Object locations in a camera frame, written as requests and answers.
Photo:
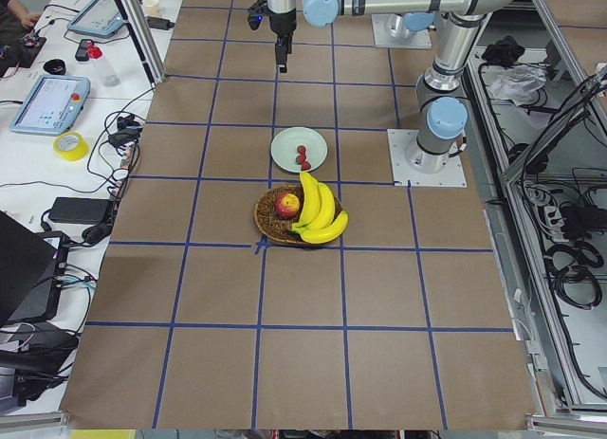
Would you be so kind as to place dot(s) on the black laptop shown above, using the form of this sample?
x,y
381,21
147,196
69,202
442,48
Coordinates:
x,y
32,264

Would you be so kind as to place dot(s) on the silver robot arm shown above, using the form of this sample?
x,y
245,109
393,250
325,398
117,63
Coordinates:
x,y
321,13
443,117

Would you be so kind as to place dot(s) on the black small bowl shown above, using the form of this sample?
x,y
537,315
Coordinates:
x,y
55,67

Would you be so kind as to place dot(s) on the light green plate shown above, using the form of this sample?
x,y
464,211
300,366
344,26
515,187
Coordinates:
x,y
283,148

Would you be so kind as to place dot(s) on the near blue teach pendant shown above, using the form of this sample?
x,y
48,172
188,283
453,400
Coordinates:
x,y
52,105

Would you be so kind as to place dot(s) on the black phone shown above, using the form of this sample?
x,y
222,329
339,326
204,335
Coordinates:
x,y
81,54

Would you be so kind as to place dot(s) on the black power adapter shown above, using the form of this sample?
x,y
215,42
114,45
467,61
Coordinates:
x,y
75,210

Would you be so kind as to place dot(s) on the yellow banana bunch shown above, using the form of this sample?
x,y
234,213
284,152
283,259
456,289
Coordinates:
x,y
318,223

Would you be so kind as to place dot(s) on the clear bottle red cap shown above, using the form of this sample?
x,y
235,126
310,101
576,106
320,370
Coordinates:
x,y
105,70

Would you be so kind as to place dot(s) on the far blue teach pendant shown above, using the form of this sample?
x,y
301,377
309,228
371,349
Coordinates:
x,y
99,18

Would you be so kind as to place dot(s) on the white paper cup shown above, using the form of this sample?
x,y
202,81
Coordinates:
x,y
151,7

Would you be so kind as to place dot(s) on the blue teach pendant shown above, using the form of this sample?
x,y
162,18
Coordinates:
x,y
52,105
99,18

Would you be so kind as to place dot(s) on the yellow tape roll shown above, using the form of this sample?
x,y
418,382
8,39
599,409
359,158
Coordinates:
x,y
70,146

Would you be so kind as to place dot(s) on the red apple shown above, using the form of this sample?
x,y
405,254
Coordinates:
x,y
287,205

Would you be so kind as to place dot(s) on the brown wicker basket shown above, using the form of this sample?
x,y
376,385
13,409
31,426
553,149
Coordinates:
x,y
275,227

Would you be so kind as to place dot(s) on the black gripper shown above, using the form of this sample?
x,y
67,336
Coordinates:
x,y
282,24

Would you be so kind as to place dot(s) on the aluminium frame post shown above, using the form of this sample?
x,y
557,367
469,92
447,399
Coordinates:
x,y
142,39

